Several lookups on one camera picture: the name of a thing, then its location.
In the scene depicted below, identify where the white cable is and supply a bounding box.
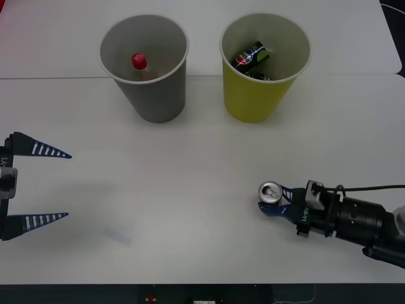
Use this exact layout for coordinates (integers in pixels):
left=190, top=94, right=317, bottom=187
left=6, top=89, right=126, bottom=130
left=379, top=2, right=405, bottom=16

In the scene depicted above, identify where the red-capped plastic bottle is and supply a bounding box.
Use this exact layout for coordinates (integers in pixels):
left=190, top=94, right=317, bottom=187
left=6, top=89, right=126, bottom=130
left=130, top=53, right=165, bottom=82

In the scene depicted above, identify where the dark drink can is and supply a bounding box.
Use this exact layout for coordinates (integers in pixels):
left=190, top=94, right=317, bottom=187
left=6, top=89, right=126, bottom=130
left=245, top=72, right=277, bottom=82

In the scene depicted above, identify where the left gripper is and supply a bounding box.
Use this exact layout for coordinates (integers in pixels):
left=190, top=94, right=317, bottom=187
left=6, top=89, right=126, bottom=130
left=0, top=131, right=73, bottom=241

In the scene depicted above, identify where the grey plastic bin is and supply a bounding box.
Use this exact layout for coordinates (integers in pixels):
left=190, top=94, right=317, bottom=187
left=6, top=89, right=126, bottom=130
left=99, top=14, right=190, bottom=124

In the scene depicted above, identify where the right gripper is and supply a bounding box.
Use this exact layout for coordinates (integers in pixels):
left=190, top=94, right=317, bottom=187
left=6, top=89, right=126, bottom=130
left=258, top=183, right=341, bottom=238

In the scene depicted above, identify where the silver drink can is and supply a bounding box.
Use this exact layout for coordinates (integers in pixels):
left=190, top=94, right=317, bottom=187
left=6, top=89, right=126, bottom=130
left=258, top=181, right=284, bottom=212

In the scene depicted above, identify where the yellow-green plastic bin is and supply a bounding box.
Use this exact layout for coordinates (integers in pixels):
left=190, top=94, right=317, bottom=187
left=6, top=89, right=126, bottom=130
left=220, top=13, right=311, bottom=124

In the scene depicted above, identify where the black drink can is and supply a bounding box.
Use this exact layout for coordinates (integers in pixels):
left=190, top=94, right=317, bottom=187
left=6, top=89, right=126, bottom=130
left=230, top=41, right=273, bottom=74

